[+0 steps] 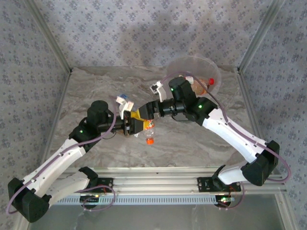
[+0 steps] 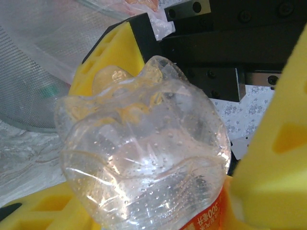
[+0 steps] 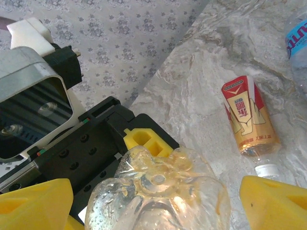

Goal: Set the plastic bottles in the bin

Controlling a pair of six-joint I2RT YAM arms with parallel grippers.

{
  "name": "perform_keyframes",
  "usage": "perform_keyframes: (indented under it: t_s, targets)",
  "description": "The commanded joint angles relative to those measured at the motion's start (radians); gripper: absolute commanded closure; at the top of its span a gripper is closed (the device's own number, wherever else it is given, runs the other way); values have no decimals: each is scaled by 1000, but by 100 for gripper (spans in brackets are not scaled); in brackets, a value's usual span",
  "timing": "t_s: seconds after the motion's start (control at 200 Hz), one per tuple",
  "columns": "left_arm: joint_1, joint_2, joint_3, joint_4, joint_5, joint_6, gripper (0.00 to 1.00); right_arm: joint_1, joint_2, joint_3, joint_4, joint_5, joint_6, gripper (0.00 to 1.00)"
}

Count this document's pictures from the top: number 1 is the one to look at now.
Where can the clear bottle orange cap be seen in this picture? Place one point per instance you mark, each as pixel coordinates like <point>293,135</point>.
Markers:
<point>149,141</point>

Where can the clear bottle red cap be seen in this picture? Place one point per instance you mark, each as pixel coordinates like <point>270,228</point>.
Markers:
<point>204,86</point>

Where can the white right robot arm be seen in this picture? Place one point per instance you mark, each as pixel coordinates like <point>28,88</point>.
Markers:
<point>235,134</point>

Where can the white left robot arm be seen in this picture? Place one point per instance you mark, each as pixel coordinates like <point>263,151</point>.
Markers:
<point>55,163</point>

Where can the clear plastic bin liner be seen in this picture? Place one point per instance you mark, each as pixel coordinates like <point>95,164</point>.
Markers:
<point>182,67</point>

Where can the controller board with led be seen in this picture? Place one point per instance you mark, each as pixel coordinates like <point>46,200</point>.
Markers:
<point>90,198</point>
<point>224,199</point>

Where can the grey metal lower panel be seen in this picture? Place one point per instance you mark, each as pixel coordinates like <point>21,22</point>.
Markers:
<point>156,218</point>

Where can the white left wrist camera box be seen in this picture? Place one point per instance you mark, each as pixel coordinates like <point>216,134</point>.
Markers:
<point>124,106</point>

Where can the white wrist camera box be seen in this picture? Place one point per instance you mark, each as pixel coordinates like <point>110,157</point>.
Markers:
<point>124,106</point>
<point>159,92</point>

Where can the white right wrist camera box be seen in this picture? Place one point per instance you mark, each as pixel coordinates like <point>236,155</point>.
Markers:
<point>159,92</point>

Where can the aluminium side rail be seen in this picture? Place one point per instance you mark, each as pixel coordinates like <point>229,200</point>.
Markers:
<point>60,100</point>
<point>245,92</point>

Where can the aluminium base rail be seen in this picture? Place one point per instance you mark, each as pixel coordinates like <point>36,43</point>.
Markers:
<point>156,182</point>

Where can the aluminium corner post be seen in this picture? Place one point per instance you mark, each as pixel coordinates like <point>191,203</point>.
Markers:
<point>51,36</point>
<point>259,36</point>

